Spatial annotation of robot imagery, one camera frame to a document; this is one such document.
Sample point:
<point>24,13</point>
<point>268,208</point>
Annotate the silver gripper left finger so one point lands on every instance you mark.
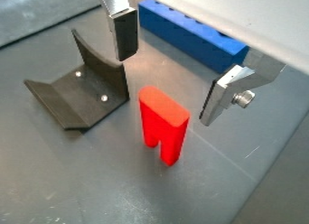
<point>122,17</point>

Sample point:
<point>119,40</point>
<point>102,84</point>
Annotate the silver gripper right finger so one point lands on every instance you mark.
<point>232,88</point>

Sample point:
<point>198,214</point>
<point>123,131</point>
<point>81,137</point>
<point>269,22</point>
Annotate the red square-circle object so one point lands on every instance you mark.
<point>165,119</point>

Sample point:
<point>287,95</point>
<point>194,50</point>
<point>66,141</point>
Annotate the blue foam shape board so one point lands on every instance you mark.
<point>216,50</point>

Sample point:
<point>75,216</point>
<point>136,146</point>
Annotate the black curved fixture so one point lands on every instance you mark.
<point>87,94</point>

